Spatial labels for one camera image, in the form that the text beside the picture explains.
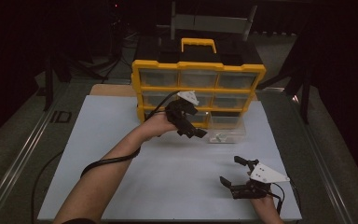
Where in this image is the thick black gripper cable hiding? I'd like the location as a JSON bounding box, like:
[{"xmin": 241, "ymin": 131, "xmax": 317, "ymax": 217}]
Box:
[{"xmin": 79, "ymin": 90, "xmax": 181, "ymax": 179}]

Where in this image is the aluminium rail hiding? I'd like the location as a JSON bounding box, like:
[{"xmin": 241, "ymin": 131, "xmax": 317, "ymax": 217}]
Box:
[
  {"xmin": 0, "ymin": 83, "xmax": 71, "ymax": 224},
  {"xmin": 287, "ymin": 91, "xmax": 357, "ymax": 224}
]

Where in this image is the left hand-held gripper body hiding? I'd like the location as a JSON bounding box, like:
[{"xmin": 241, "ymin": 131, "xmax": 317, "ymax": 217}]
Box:
[{"xmin": 164, "ymin": 90, "xmax": 200, "ymax": 133}]

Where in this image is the thin black floor cable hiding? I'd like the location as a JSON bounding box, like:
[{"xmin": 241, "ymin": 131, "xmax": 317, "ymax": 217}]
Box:
[{"xmin": 30, "ymin": 149, "xmax": 65, "ymax": 224}]

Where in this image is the grey metal frame stand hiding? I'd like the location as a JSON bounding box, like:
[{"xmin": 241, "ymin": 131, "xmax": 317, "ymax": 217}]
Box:
[{"xmin": 157, "ymin": 1, "xmax": 259, "ymax": 42}]

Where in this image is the person's right hand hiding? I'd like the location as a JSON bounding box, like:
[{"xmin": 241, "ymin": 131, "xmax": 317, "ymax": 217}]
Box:
[{"xmin": 250, "ymin": 191, "xmax": 281, "ymax": 216}]

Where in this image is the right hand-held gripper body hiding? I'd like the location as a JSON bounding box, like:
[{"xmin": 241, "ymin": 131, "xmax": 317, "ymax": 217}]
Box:
[{"xmin": 231, "ymin": 161, "xmax": 291, "ymax": 200}]

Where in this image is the clear plastic drawer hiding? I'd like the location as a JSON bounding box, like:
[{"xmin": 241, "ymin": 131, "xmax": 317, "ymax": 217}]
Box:
[{"xmin": 207, "ymin": 119, "xmax": 248, "ymax": 145}]

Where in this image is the white table sheet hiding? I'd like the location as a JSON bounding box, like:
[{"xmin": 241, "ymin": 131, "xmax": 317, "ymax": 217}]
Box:
[{"xmin": 36, "ymin": 94, "xmax": 303, "ymax": 222}]

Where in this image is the yellow black drawer cabinet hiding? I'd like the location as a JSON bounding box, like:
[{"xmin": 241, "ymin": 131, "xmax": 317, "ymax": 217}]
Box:
[{"xmin": 131, "ymin": 37, "xmax": 267, "ymax": 130}]

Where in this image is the person's left hand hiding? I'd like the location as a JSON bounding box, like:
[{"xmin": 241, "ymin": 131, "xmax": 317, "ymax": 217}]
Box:
[{"xmin": 135, "ymin": 111, "xmax": 179, "ymax": 142}]

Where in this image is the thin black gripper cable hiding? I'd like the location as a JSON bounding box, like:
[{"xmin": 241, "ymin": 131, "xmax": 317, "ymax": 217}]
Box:
[{"xmin": 268, "ymin": 182, "xmax": 285, "ymax": 217}]

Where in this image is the black tripod stand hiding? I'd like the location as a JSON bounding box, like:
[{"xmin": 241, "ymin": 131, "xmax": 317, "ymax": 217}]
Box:
[
  {"xmin": 257, "ymin": 18, "xmax": 317, "ymax": 125},
  {"xmin": 43, "ymin": 50, "xmax": 106, "ymax": 112}
]

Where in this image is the set of clear cabinet drawers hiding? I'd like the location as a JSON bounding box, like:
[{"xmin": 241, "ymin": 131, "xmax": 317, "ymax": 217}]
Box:
[{"xmin": 138, "ymin": 68, "xmax": 259, "ymax": 129}]

